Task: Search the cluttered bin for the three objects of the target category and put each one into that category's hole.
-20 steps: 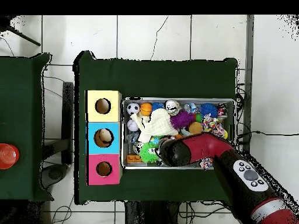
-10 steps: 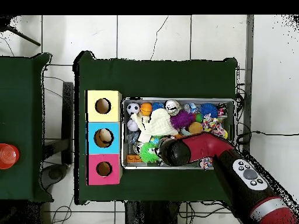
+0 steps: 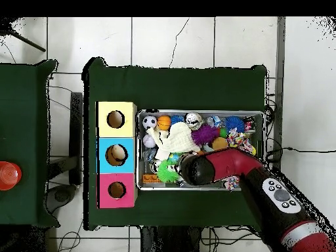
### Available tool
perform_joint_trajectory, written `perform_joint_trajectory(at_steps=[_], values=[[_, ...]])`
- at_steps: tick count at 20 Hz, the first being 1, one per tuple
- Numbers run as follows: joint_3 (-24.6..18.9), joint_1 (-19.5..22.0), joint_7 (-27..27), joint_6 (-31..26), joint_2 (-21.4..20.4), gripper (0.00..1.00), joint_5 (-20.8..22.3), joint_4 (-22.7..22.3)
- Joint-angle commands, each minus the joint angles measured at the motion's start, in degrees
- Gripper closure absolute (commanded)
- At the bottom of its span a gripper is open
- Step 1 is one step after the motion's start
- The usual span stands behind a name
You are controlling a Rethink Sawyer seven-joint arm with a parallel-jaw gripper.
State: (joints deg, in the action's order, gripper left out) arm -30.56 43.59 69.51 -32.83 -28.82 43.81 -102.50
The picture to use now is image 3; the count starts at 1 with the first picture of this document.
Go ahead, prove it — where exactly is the clear mesh bin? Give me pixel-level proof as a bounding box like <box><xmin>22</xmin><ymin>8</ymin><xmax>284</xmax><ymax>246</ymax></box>
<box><xmin>136</xmin><ymin>109</ymin><xmax>266</xmax><ymax>191</ymax></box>

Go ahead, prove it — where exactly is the wooden box with three holes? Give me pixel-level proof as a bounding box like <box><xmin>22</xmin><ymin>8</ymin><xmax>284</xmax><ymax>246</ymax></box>
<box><xmin>96</xmin><ymin>100</ymin><xmax>138</xmax><ymax>209</ymax></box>

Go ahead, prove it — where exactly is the cream knitted cloth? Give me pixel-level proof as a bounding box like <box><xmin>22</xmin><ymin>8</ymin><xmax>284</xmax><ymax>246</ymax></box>
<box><xmin>146</xmin><ymin>121</ymin><xmax>201</xmax><ymax>161</ymax></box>

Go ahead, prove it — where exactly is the small orange basketball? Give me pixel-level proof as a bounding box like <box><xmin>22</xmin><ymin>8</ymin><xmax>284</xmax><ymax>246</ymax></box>
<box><xmin>157</xmin><ymin>114</ymin><xmax>173</xmax><ymax>131</ymax></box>

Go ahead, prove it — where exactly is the small soccer ball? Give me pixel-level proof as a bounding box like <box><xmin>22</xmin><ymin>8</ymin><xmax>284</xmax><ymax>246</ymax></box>
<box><xmin>142</xmin><ymin>115</ymin><xmax>158</xmax><ymax>130</ymax></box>

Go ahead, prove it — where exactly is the green fuzzy toy with eyes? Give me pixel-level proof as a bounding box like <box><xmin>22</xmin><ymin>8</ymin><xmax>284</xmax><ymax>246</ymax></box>
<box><xmin>157</xmin><ymin>159</ymin><xmax>181</xmax><ymax>184</ymax></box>

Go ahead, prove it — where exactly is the purple spiky ball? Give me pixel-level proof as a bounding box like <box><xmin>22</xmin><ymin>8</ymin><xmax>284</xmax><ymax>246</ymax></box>
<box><xmin>191</xmin><ymin>125</ymin><xmax>219</xmax><ymax>146</ymax></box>

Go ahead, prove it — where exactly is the orange toy block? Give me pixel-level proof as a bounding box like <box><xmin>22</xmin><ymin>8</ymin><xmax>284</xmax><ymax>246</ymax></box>
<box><xmin>141</xmin><ymin>173</ymin><xmax>161</xmax><ymax>184</ymax></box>

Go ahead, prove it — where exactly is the orange foam ball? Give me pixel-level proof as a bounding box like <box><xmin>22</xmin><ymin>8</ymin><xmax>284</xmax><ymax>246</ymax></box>
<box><xmin>211</xmin><ymin>136</ymin><xmax>229</xmax><ymax>152</ymax></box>

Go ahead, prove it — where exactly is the blue spiky ball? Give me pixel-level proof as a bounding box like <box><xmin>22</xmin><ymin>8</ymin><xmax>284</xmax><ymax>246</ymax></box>
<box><xmin>224</xmin><ymin>115</ymin><xmax>246</xmax><ymax>133</ymax></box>

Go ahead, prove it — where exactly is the colourful patterned cloth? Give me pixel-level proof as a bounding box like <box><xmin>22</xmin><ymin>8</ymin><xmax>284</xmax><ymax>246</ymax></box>
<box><xmin>222</xmin><ymin>130</ymin><xmax>258</xmax><ymax>191</ymax></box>

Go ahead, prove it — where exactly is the green cloth side table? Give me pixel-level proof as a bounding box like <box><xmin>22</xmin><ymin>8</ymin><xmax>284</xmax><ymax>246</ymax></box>
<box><xmin>0</xmin><ymin>57</ymin><xmax>60</xmax><ymax>228</ymax></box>

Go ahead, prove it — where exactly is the red round container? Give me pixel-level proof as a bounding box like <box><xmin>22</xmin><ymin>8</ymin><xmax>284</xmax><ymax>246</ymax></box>
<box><xmin>0</xmin><ymin>161</ymin><xmax>23</xmax><ymax>191</ymax></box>

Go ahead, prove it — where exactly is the black tripod leg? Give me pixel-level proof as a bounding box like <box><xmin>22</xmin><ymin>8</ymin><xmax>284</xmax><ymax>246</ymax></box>
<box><xmin>0</xmin><ymin>18</ymin><xmax>47</xmax><ymax>53</ymax></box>

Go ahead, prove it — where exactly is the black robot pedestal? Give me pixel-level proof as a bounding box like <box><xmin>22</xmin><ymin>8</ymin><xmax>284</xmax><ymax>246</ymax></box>
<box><xmin>139</xmin><ymin>225</ymin><xmax>211</xmax><ymax>252</ymax></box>

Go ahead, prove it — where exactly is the black floor cable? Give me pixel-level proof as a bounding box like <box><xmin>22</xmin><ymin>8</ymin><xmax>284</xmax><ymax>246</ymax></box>
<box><xmin>266</xmin><ymin>146</ymin><xmax>336</xmax><ymax>158</ymax></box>

